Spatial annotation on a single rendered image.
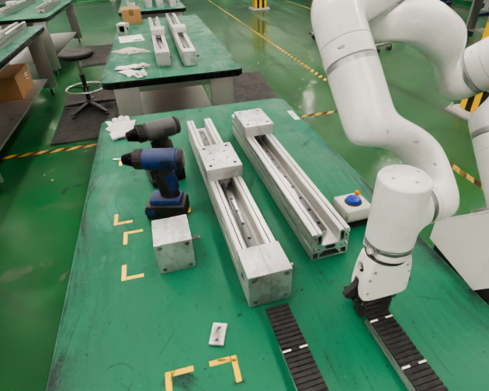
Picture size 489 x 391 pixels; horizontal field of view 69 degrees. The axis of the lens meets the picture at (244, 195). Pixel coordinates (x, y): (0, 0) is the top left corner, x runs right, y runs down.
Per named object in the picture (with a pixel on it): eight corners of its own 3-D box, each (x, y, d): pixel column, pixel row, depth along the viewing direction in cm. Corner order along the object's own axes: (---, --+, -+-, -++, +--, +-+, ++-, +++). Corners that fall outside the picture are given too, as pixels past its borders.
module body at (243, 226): (277, 268, 88) (278, 243, 83) (238, 278, 86) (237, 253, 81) (212, 136, 152) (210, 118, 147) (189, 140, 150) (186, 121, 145)
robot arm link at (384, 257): (379, 259, 59) (376, 271, 61) (425, 247, 61) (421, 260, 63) (354, 228, 66) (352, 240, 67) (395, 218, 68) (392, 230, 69)
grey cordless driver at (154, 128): (189, 178, 125) (181, 119, 112) (134, 195, 117) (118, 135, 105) (182, 168, 130) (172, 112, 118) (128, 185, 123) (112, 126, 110)
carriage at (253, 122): (273, 140, 134) (273, 122, 130) (245, 144, 132) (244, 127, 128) (260, 123, 147) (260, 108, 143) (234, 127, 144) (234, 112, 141)
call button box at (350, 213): (369, 223, 101) (373, 205, 97) (339, 230, 99) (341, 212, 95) (355, 207, 107) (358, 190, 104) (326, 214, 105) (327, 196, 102)
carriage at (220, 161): (243, 182, 110) (242, 164, 106) (208, 189, 108) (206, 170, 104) (230, 159, 123) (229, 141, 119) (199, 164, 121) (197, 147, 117)
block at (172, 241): (205, 264, 90) (201, 236, 85) (160, 274, 88) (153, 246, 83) (199, 239, 98) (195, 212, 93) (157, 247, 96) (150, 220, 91)
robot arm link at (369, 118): (388, 67, 69) (435, 217, 67) (317, 79, 65) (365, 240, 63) (421, 41, 61) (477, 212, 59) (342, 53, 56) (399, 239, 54)
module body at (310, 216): (346, 251, 92) (350, 226, 87) (310, 261, 90) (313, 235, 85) (254, 129, 155) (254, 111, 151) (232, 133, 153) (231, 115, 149)
